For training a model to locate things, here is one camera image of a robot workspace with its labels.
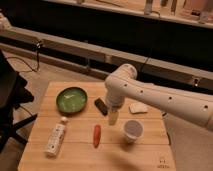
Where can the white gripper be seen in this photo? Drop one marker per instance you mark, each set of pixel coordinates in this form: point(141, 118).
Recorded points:
point(112, 116)

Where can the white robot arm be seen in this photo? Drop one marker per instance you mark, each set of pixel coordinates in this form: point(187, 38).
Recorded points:
point(194, 107)

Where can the green ceramic bowl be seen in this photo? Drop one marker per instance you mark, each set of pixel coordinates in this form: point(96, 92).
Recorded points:
point(71, 100)

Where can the black rectangular remote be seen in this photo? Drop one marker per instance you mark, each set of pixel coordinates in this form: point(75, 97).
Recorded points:
point(101, 106)

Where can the white paper cup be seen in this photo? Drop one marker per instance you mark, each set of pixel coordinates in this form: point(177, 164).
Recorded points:
point(133, 130)

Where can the white squeeze tube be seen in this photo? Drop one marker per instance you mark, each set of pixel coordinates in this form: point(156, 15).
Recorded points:
point(56, 137)

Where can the black office chair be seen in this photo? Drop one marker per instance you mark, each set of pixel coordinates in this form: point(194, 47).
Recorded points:
point(12, 94)

